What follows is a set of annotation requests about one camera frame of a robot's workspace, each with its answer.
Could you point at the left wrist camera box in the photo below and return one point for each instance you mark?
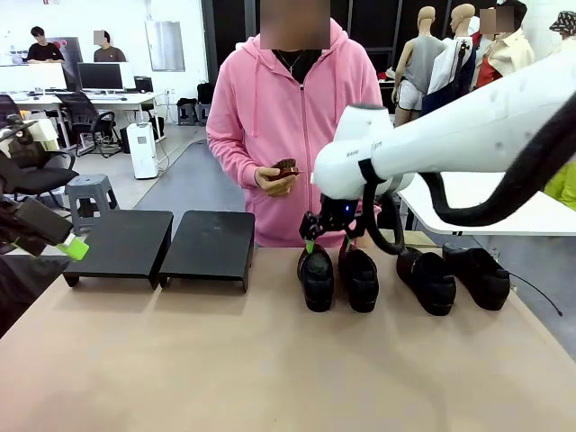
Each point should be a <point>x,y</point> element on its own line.
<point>38,135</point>

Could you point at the grey plastic stool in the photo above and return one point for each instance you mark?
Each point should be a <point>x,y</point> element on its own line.
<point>92,193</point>

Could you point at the neon yellow pants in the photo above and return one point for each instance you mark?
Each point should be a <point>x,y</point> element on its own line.
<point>564,189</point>

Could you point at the black bag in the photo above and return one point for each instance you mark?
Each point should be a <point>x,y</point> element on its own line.
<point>204,92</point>

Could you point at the mannequin in white navy jacket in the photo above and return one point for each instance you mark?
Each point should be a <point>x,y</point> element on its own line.
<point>450,72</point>

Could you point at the grey wall panel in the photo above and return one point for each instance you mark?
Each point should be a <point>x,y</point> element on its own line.
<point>164,45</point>

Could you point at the mannequin with bucket hat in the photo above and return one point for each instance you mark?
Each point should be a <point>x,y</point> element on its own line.
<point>564,24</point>

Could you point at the black computer monitor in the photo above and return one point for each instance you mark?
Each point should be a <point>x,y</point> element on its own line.
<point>100,76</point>

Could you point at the mannequin in cream jacket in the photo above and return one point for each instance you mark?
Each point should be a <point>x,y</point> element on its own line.
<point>513,54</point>

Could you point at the person in brown shirt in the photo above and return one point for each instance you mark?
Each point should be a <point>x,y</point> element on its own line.
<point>109,51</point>

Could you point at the brown cardboard box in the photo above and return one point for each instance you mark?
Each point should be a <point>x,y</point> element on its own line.
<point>423,240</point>

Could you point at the black cantilever chair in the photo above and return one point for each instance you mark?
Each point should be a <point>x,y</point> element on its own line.
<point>40,175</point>

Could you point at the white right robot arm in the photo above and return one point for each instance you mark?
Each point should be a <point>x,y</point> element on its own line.
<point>450,135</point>

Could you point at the black office chair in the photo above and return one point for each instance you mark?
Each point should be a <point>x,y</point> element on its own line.
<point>81,114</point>

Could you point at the brown wallet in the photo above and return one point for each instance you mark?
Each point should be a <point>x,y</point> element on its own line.
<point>283,167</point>

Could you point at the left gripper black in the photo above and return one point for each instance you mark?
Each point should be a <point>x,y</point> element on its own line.
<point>42,222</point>

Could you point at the person in black shirt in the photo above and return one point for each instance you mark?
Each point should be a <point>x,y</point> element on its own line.
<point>45,49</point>

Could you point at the white office desk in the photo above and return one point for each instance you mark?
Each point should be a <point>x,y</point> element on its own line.
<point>135,98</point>

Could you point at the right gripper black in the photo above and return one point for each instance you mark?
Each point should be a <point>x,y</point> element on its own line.
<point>339,209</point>

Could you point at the small grey stool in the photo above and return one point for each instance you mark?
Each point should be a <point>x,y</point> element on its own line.
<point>186,112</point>
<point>204,114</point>

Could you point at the black shoe stand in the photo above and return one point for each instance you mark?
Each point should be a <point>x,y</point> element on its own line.
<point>211,243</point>
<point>121,238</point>

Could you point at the white desk partition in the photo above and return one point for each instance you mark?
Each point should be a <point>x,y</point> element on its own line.
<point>31,76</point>

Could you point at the black leather loafer shoe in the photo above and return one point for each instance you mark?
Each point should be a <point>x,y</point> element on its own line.
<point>317,283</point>
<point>483,279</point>
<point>429,283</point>
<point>362,283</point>

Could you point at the person's right hand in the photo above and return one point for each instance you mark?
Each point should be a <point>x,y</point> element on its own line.
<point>272,182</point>

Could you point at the white table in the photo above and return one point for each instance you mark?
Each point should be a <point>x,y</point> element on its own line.
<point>517,211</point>

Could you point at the mannequin in grey tank top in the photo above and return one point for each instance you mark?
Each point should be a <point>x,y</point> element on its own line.
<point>423,58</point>

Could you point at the person's right forearm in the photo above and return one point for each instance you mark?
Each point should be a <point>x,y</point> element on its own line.
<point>229,162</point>

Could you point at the black mat beside table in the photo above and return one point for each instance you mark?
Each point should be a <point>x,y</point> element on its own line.
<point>22,288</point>

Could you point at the grey board with red circle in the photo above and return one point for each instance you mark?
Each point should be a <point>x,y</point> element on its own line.
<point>72,54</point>

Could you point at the white air purifier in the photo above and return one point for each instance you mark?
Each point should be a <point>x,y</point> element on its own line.
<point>143,150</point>

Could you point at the person in pink hoodie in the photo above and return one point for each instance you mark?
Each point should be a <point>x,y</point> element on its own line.
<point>270,112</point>

